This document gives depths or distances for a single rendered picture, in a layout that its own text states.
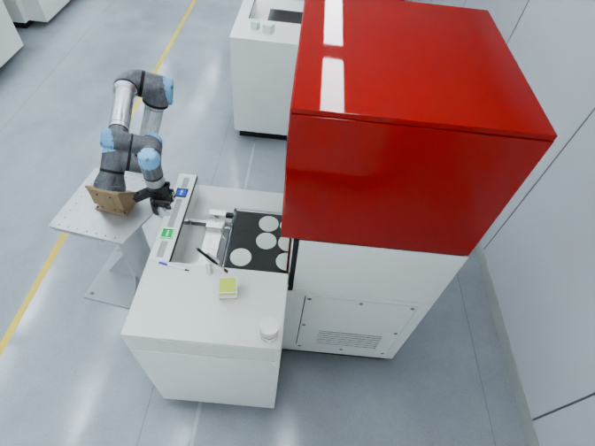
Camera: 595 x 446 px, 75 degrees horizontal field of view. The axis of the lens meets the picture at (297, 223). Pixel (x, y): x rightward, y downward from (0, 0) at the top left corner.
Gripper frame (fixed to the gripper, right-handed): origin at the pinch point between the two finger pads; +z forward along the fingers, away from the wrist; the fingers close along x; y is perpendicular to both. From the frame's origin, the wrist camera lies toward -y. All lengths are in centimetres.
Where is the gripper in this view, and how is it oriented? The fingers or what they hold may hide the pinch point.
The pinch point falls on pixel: (160, 215)
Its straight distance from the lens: 180.6
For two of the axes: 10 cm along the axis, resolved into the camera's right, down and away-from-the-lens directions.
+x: 0.6, -7.7, 6.3
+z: -0.8, 6.3, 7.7
